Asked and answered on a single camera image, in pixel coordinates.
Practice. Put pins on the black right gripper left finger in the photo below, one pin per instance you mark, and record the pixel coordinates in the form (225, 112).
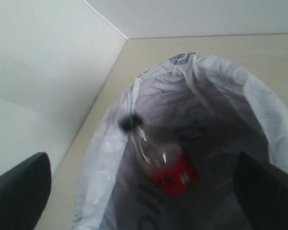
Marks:
(24, 193)

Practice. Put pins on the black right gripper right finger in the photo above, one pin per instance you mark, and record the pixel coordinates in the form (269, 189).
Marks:
(262, 192)

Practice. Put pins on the red label black-cap bottle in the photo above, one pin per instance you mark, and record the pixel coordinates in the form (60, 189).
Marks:
(161, 156)

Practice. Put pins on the white plastic bin liner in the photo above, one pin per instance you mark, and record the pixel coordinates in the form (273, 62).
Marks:
(216, 109)

